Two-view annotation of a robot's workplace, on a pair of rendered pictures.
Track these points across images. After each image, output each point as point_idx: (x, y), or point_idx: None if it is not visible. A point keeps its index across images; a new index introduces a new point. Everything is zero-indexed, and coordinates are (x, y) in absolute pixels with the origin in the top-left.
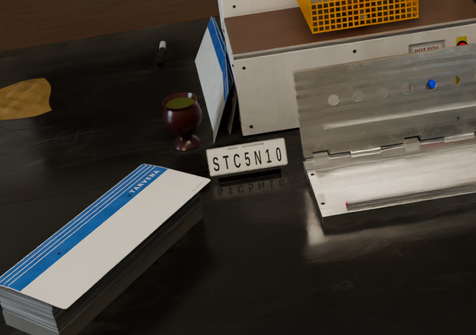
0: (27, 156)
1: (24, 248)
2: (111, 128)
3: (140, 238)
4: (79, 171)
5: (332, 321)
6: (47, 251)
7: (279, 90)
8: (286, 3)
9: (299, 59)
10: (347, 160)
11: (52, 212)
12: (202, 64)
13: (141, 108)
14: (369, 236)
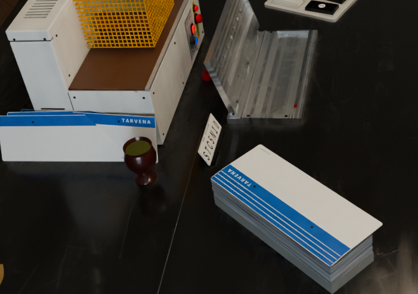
0: (79, 283)
1: (234, 283)
2: (78, 222)
3: (315, 183)
4: (137, 245)
5: (398, 135)
6: (304, 234)
7: (164, 96)
8: (84, 53)
9: (164, 66)
10: (240, 99)
11: (191, 265)
12: (32, 149)
13: (59, 201)
14: (323, 108)
